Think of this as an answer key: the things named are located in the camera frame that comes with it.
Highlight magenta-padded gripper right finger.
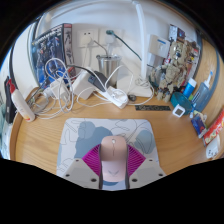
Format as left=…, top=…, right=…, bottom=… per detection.
left=125, top=143, right=167, bottom=189

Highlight white wall socket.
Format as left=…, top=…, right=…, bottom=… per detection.
left=98, top=28, right=123, bottom=46
left=78, top=28, right=100, bottom=48

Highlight red chips can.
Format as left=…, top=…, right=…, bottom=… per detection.
left=202, top=108, right=224, bottom=148

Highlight black bag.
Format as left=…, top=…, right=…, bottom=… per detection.
left=3, top=75, right=17, bottom=124

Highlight white red-capped bottle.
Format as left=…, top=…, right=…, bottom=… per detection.
left=7, top=78, right=36, bottom=123

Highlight black ruler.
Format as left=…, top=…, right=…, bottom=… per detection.
left=134, top=104, right=172, bottom=112

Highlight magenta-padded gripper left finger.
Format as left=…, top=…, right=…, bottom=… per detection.
left=61, top=143, right=102, bottom=190

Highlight tangled white cables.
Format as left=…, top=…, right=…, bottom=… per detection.
left=29, top=57, right=156, bottom=120

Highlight pink computer mouse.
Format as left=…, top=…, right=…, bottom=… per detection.
left=99, top=134, right=129, bottom=183

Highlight small blue white bottle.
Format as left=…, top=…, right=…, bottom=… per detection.
left=182, top=77, right=198, bottom=100

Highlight white power adapter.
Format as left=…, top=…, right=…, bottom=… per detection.
left=72, top=68, right=98, bottom=100

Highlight printed figure box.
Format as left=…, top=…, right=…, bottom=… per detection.
left=167, top=23, right=201, bottom=88

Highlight white wall box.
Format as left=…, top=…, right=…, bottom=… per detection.
left=147, top=33, right=171, bottom=59

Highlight white power strip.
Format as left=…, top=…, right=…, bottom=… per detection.
left=100, top=85, right=130, bottom=110

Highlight steel cup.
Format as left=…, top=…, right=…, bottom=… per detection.
left=96, top=54, right=122, bottom=88

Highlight small white desk clock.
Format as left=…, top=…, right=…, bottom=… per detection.
left=172, top=103, right=186, bottom=118

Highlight white blue-cloud mouse pad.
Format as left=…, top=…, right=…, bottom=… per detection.
left=55, top=117, right=162, bottom=192

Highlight blue tissue packet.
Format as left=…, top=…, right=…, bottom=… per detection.
left=190, top=113, right=209, bottom=139

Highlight blue model kit box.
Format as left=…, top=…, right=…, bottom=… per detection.
left=30, top=22, right=77, bottom=90

